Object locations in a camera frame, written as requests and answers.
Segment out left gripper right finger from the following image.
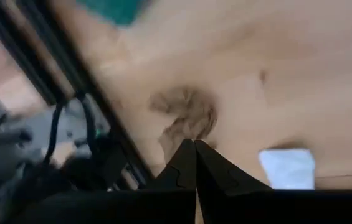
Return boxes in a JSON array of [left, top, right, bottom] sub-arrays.
[[194, 139, 352, 224]]

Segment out teal trash bag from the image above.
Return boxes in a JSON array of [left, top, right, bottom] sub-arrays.
[[75, 0, 152, 27]]

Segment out brown paper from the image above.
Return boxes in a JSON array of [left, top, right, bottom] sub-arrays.
[[148, 86, 219, 163]]

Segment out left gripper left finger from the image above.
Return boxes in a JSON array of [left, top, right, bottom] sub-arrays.
[[32, 139, 198, 224]]

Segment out black base cable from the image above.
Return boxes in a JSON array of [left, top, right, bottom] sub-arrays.
[[42, 98, 67, 166], [78, 91, 99, 153]]

